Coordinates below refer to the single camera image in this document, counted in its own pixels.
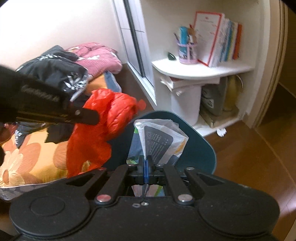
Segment pink quilted blanket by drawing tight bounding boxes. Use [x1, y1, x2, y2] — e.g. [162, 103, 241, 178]
[66, 42, 122, 78]

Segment red plastic bag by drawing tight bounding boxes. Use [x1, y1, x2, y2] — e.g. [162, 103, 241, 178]
[66, 88, 146, 178]

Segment yellow thermos jug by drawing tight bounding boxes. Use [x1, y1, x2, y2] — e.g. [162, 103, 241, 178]
[223, 74, 243, 111]

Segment white corner shelf unit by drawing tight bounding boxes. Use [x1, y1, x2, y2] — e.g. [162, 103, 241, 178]
[140, 1, 271, 136]

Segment grey bag under shelf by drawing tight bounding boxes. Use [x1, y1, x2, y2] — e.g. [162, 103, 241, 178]
[201, 77, 228, 116]

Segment stack of white papers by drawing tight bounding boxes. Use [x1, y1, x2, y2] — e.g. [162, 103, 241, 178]
[159, 74, 220, 91]

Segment pink pen holder cup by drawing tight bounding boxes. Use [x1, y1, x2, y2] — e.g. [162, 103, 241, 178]
[178, 43, 198, 65]

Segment crumpled white tissue floor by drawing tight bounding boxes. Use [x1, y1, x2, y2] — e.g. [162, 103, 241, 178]
[216, 128, 227, 138]

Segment white sliding wardrobe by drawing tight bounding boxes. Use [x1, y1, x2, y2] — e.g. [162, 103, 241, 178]
[113, 0, 157, 107]

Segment black floral duvet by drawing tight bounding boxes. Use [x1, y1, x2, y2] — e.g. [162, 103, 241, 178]
[16, 45, 88, 101]

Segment red bordered white book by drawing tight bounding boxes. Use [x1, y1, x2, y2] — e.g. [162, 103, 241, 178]
[194, 11, 225, 67]

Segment row of colourful books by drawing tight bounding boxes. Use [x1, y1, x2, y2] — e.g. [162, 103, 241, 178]
[218, 19, 242, 63]

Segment dark teal trash bin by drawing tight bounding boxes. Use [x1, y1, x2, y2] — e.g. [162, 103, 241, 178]
[103, 111, 217, 174]

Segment white printed paper wrapper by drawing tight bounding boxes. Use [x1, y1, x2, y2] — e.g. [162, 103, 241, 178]
[127, 119, 189, 165]

